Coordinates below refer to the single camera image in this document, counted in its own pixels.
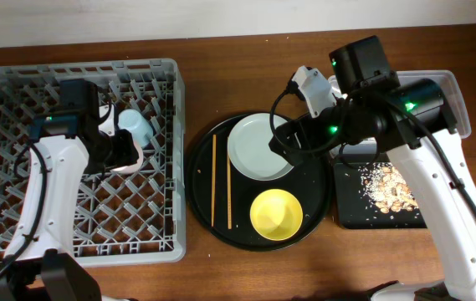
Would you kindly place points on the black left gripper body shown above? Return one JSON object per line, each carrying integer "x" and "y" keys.
{"x": 126, "y": 147}

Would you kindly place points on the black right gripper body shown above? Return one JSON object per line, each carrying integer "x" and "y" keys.
{"x": 289, "y": 140}

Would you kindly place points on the pink cup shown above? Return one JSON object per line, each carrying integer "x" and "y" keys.
{"x": 127, "y": 158}

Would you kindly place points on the blue cup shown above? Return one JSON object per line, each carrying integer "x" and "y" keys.
{"x": 137, "y": 125}

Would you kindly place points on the yellow bowl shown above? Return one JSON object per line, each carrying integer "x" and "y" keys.
{"x": 276, "y": 214}

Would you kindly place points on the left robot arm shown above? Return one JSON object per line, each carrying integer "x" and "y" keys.
{"x": 78, "y": 137}

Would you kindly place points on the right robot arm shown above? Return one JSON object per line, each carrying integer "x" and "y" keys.
{"x": 415, "y": 127}

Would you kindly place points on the grey dishwasher rack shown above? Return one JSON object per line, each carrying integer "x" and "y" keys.
{"x": 120, "y": 219}

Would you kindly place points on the black rectangular waste tray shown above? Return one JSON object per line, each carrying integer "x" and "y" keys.
{"x": 356, "y": 210}

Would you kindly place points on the white plate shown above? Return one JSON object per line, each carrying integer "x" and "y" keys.
{"x": 249, "y": 151}

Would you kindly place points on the wooden chopstick right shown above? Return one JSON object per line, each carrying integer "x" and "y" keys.
{"x": 229, "y": 189}

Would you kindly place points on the wooden chopstick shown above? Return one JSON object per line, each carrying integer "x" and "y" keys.
{"x": 213, "y": 178}
{"x": 229, "y": 189}

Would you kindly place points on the wooden chopstick left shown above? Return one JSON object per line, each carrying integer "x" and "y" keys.
{"x": 213, "y": 178}

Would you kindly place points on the food scraps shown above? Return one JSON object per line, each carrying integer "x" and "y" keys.
{"x": 386, "y": 189}

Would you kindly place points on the round black tray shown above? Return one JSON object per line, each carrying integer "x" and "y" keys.
{"x": 312, "y": 183}

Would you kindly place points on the clear plastic bin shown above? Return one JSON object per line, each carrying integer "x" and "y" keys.
{"x": 448, "y": 84}

